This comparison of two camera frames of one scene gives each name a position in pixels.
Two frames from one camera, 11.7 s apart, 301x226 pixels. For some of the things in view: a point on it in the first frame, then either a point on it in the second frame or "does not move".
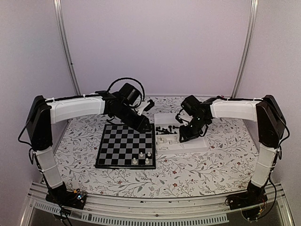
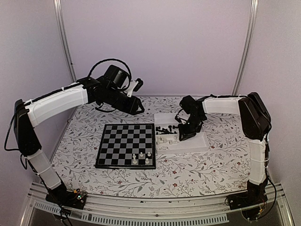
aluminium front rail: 38,211 does not move
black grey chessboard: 122,147 does not move
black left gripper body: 131,122 -> 115,101
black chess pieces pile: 165,131 does not move
